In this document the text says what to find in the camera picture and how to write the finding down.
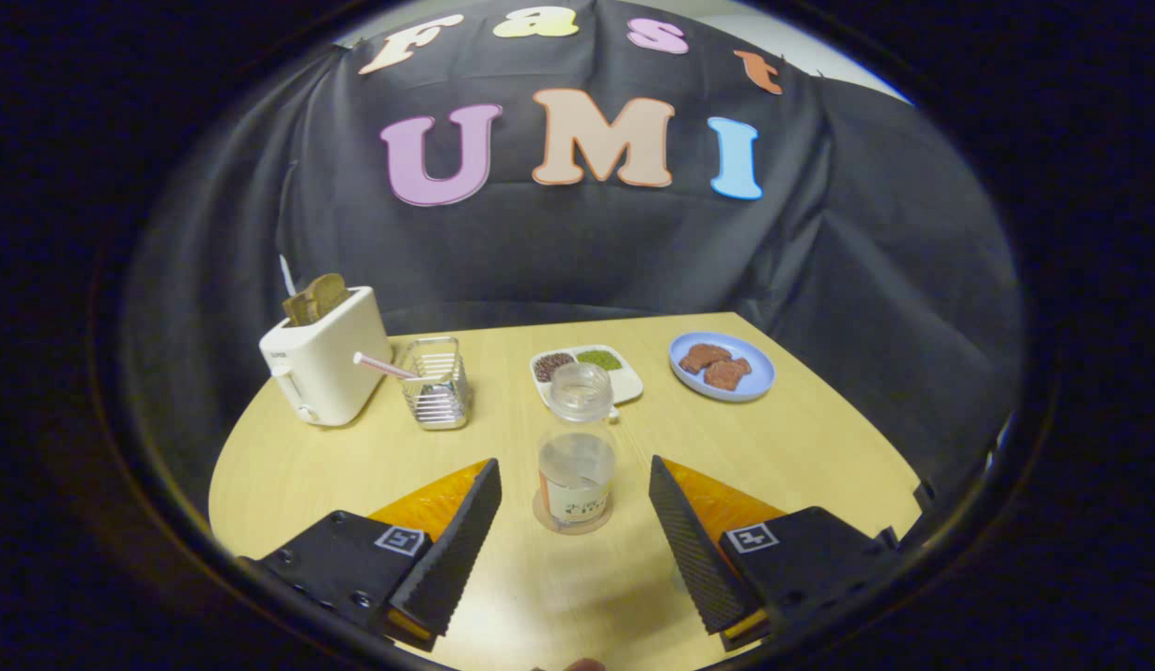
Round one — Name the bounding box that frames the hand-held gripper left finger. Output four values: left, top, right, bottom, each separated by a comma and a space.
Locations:
237, 457, 503, 653

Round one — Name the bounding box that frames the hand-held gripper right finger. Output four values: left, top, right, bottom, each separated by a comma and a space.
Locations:
648, 455, 904, 653

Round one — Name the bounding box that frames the round brown coaster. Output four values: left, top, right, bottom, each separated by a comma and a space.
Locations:
532, 485, 615, 536

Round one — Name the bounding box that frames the clear plastic juice bottle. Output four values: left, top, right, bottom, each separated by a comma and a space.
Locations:
538, 363, 619, 529

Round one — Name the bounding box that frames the wooden table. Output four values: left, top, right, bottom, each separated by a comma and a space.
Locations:
209, 312, 923, 671

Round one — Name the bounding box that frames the brown meat piece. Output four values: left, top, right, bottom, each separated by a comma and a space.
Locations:
680, 343, 733, 375
704, 358, 752, 391

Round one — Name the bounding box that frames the white divided bean dish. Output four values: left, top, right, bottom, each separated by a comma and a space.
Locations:
529, 345, 644, 411

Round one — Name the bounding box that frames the blue plate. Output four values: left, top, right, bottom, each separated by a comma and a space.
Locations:
669, 332, 777, 403

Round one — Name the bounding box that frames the pink striped straw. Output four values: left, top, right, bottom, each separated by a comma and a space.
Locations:
353, 351, 419, 381

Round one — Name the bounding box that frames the white toaster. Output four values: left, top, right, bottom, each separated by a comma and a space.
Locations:
259, 286, 394, 428

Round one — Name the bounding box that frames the black backdrop cloth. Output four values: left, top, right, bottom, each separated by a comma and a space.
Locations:
120, 0, 1024, 523

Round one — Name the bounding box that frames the metal wire basket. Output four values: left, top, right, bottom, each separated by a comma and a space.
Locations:
397, 336, 472, 431

